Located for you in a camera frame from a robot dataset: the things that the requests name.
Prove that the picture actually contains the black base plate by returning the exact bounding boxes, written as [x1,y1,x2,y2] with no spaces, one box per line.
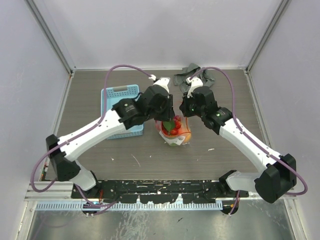
[84,180,237,204]

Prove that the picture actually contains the aluminium frame rail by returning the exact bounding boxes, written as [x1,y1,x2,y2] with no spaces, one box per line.
[24,181,73,201]

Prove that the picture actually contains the grey crumpled cloth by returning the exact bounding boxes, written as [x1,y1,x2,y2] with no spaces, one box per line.
[173,63,215,93]

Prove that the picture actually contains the red strawberry cluster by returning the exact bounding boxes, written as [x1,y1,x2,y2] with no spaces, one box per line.
[161,115,182,137]

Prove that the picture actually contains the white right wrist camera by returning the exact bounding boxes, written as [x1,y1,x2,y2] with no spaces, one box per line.
[185,77,203,98]

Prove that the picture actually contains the blue slotted cable duct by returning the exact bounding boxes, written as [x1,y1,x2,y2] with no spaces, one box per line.
[35,200,223,212]

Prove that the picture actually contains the blue plastic basket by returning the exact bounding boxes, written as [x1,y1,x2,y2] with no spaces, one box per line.
[106,84,144,140]

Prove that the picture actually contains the clear zip top bag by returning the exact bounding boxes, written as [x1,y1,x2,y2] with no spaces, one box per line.
[155,100,192,147]

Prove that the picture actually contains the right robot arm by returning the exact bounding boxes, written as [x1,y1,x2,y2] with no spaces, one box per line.
[179,86,297,204]

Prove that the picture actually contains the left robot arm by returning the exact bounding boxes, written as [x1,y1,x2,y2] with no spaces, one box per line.
[46,84,174,198]

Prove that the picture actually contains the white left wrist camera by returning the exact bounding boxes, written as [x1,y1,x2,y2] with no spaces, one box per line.
[148,74,171,94]

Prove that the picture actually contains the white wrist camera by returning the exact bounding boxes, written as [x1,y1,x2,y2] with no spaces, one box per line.
[185,77,203,98]
[148,74,171,94]

